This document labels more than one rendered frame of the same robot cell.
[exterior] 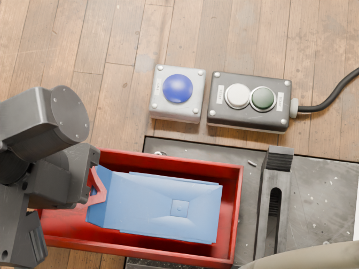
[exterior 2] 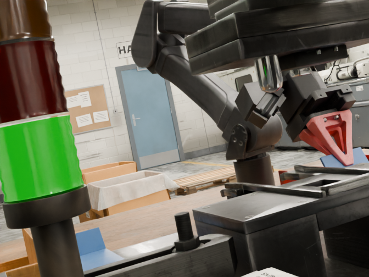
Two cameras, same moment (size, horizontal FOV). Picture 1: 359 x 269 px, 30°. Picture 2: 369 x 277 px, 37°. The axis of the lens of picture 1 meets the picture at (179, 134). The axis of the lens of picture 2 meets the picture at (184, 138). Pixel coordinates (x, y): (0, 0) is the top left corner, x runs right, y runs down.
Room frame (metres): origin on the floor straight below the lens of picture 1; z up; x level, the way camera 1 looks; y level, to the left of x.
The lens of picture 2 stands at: (-0.39, -0.44, 1.08)
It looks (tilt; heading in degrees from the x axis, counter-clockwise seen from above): 3 degrees down; 59
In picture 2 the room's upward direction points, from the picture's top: 11 degrees counter-clockwise
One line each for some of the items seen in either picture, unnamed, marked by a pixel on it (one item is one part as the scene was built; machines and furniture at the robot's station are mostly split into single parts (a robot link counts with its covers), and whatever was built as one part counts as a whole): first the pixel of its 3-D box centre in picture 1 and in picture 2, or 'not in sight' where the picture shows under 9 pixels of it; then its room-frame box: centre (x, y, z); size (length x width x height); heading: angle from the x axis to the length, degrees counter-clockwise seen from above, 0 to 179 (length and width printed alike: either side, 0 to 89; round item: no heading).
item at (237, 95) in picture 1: (237, 97); not in sight; (0.32, -0.08, 0.93); 0.03 x 0.03 x 0.02
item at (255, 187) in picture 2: not in sight; (281, 199); (-0.06, -0.05, 0.98); 0.13 x 0.01 x 0.03; 81
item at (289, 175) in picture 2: not in sight; (306, 175); (0.02, 0.00, 0.98); 0.07 x 0.02 x 0.01; 81
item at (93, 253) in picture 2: not in sight; (88, 255); (-0.18, 0.16, 0.93); 0.15 x 0.07 x 0.03; 82
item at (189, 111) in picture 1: (178, 97); not in sight; (0.33, 0.00, 0.90); 0.07 x 0.07 x 0.06; 81
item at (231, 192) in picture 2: not in sight; (245, 192); (-0.05, 0.02, 0.98); 0.07 x 0.02 x 0.01; 81
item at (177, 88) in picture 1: (177, 89); not in sight; (0.33, 0.00, 0.93); 0.04 x 0.04 x 0.02
